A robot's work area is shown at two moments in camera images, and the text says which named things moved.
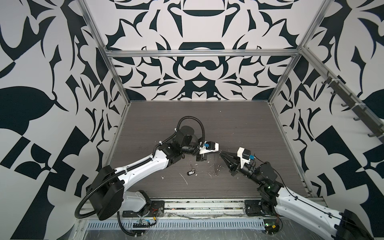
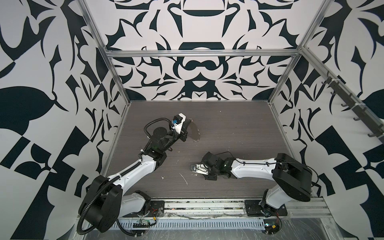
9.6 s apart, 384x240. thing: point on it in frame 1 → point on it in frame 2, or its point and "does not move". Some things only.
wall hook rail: (363, 114) does not move
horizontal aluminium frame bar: (201, 53) does not move
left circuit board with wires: (145, 223) does not move
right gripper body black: (233, 172) → (211, 172)
